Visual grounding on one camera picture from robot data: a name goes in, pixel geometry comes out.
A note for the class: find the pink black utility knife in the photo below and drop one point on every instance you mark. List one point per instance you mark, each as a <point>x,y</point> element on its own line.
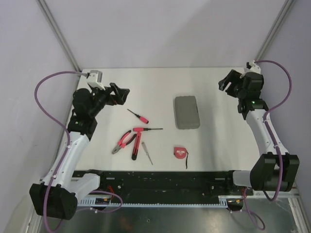
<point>136,146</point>

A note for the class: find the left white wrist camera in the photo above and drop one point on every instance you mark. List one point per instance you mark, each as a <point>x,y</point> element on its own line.
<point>94,79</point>

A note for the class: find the right aluminium frame post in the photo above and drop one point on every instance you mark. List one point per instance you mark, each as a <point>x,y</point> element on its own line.
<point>277,24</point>

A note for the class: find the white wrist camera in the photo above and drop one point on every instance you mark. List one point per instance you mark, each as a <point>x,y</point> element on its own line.
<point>252,67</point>
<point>94,79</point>

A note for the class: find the small pink handle screwdriver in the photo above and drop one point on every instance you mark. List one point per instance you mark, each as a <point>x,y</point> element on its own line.
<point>141,118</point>

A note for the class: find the grey slotted cable duct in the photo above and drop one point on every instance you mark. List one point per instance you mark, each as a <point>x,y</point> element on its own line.
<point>93,201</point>

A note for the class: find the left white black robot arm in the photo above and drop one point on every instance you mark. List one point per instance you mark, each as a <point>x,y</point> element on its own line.
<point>58,195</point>

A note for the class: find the clear tester screwdriver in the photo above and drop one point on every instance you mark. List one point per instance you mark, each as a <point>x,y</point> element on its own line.
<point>146,151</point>

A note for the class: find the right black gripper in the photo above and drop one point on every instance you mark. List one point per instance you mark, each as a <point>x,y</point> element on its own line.
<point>233,76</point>

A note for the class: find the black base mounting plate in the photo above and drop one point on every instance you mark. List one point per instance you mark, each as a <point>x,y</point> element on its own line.
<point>217,183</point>

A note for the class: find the grey plastic tool case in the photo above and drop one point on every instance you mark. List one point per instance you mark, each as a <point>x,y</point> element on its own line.
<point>186,113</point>

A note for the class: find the aluminium frame post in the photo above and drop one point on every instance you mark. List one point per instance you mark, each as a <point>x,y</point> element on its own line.
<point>57,33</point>
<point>277,24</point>

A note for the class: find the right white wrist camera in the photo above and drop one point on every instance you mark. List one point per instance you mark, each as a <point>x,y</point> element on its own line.
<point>252,67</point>

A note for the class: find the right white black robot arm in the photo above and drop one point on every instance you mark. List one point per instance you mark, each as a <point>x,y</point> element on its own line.
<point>276,168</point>

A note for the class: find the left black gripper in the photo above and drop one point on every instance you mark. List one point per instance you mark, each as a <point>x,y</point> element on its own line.
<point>119,98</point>

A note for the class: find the pink handle bit screwdriver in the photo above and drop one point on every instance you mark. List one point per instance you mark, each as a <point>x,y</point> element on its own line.
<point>141,129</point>

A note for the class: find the left aluminium frame post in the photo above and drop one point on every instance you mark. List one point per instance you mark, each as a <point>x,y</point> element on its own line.
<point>57,33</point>

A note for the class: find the red tape measure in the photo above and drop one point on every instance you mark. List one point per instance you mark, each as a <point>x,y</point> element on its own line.
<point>181,153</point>

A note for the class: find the pink black pliers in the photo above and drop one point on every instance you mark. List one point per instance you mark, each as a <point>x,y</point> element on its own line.
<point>124,141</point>

